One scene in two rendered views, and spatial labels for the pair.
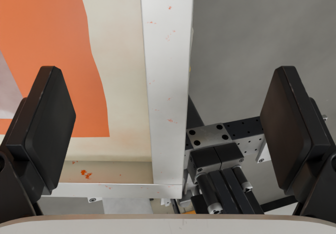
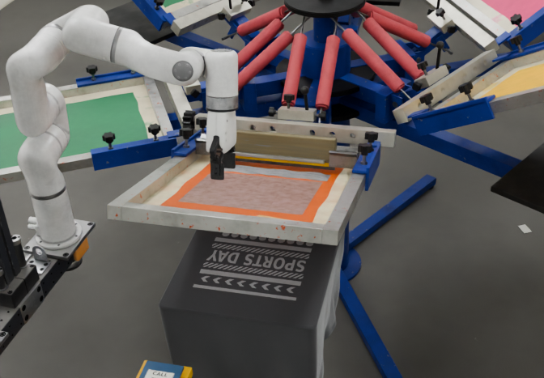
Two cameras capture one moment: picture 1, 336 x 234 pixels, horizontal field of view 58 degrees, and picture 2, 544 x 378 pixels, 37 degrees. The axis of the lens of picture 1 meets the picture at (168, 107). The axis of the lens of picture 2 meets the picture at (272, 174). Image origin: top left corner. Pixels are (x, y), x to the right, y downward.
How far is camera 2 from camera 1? 1.90 m
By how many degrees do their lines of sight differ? 68
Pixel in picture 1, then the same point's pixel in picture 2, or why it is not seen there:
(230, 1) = not seen: outside the picture
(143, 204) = (59, 217)
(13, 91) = (193, 201)
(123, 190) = (127, 196)
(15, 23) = (219, 209)
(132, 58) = not seen: hidden behind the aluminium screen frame
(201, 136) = (36, 299)
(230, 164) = (14, 285)
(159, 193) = (117, 201)
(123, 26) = not seen: hidden behind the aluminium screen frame
